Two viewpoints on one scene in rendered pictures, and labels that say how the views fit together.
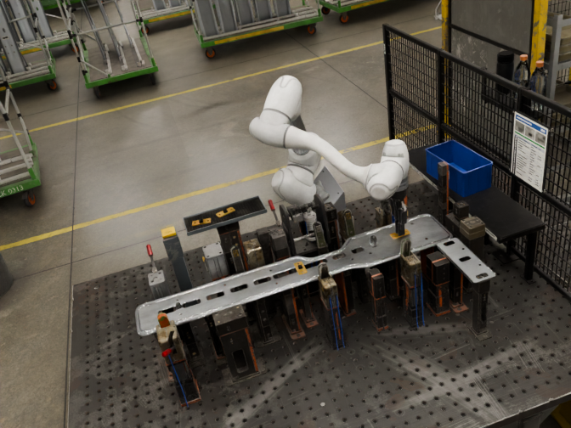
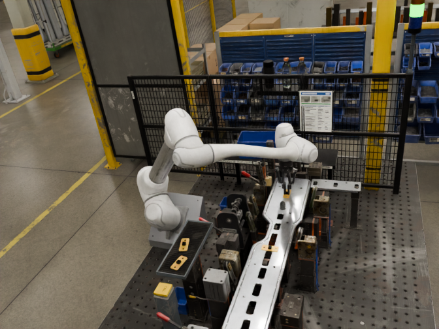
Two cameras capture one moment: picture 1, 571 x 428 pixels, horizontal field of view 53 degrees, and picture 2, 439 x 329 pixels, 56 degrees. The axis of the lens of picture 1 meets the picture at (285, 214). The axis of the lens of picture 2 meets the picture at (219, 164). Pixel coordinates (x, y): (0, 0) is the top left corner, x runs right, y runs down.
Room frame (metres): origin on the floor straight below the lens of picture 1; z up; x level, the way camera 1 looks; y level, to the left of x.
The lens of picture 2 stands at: (1.19, 1.39, 2.43)
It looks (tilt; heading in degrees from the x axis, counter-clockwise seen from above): 30 degrees down; 304
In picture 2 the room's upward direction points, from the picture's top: 8 degrees counter-clockwise
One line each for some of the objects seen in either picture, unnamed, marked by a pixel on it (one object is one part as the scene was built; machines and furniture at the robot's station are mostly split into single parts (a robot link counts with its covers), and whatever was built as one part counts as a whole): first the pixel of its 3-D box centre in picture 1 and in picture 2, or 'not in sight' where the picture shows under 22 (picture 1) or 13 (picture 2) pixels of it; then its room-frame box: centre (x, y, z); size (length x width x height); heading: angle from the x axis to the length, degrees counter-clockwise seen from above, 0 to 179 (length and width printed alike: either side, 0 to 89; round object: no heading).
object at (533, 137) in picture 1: (529, 151); (315, 111); (2.01, -1.04, 1.30); 0.23 x 0.02 x 0.31; 12
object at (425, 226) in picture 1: (296, 271); (270, 252); (1.89, 0.00, 1.00); 1.38 x 0.22 x 0.02; 102
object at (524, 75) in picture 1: (522, 78); (286, 72); (2.23, -1.09, 1.53); 0.06 x 0.06 x 0.20
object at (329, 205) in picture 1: (333, 243); not in sight; (2.16, -0.20, 0.91); 0.07 x 0.05 x 0.42; 12
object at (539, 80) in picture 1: (538, 85); (302, 72); (2.13, -1.11, 1.53); 0.06 x 0.06 x 0.20
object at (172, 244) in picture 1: (181, 273); (172, 326); (2.14, 0.53, 0.92); 0.08 x 0.08 x 0.44; 12
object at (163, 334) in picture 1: (178, 363); not in sight; (1.61, 0.52, 0.88); 0.15 x 0.11 x 0.36; 12
